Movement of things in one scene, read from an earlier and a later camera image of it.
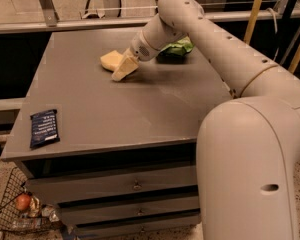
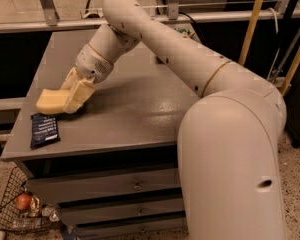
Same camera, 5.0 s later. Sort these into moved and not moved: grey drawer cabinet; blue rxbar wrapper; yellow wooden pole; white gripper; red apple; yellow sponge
Moved: yellow sponge; white gripper
Not moved: yellow wooden pole; blue rxbar wrapper; grey drawer cabinet; red apple
